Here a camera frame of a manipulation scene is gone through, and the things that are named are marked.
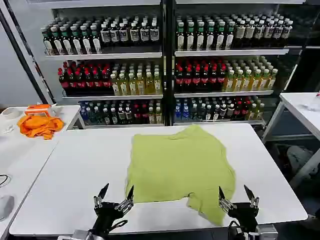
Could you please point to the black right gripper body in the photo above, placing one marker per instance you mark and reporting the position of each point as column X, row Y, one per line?
column 243, row 215

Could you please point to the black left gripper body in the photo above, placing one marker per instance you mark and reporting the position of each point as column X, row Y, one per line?
column 107, row 212

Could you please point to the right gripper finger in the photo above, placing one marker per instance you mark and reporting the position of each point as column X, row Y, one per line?
column 225, row 200
column 252, row 196

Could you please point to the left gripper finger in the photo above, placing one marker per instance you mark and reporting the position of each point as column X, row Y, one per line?
column 128, row 200
column 100, row 196

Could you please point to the light green shirt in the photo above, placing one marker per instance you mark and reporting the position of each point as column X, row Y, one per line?
column 180, row 162

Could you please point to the grey bag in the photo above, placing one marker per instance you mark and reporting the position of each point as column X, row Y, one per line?
column 298, row 157

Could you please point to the white side table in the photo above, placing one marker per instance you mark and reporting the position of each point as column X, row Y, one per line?
column 22, row 155

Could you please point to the orange crumpled cloth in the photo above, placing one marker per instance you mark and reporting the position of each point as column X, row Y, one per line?
column 40, row 126

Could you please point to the grey computer mouse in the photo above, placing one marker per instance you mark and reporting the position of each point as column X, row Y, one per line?
column 5, row 207

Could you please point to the white desk with legs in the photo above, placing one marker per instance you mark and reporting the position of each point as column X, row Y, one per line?
column 302, row 110

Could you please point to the orange and white box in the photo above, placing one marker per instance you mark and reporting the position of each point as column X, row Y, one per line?
column 40, row 110

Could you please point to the clear plastic wrapper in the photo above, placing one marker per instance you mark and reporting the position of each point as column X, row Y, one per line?
column 6, row 128

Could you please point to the white tape roll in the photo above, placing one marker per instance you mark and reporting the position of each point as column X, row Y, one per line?
column 8, row 113

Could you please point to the bottle shelf with white boards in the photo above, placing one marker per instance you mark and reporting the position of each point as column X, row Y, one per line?
column 107, row 62
column 225, row 62

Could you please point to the black slanted pole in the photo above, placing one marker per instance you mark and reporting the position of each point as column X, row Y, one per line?
column 27, row 62

